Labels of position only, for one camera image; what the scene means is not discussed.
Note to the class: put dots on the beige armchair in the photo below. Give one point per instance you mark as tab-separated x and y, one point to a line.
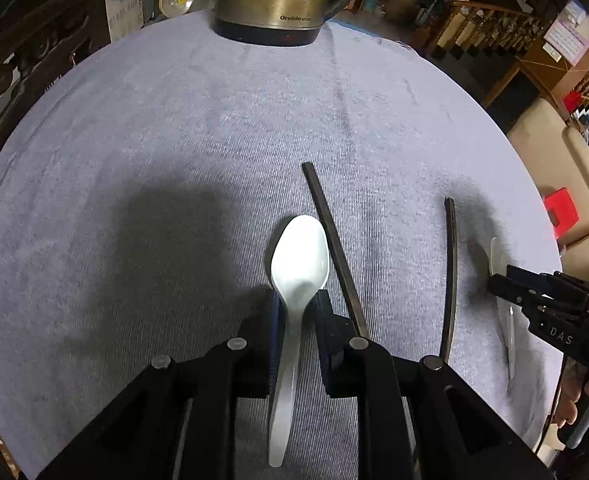
554	160

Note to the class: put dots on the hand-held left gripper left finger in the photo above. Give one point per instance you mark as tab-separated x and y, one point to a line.
199	400

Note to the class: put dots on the red round stool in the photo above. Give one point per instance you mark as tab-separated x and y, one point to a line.
563	210

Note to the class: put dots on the small floor fan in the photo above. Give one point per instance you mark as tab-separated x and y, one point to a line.
176	0

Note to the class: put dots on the black chopstick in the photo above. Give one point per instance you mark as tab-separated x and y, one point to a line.
332	245
453	270

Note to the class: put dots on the white paper poster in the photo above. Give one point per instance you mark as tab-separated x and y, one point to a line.
123	5

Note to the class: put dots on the blue water jug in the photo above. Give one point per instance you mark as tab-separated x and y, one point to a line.
371	2

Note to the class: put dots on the round table with grey cloth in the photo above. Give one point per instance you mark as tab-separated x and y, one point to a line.
149	135

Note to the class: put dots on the wooden stair railing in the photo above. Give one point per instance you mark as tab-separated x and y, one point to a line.
489	22

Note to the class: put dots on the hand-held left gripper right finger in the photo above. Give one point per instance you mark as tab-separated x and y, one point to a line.
399	410

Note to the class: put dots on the wall calendar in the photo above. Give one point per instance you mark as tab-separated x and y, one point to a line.
572	30

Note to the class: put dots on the carved wooden sideboard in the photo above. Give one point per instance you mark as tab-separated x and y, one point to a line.
29	45

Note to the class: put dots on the person's right hand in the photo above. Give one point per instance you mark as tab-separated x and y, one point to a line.
569	402

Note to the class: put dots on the white plastic spoon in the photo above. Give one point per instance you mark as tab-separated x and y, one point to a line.
299	255
498	260

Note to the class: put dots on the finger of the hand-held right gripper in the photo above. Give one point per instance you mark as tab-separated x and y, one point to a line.
544	276
514	292

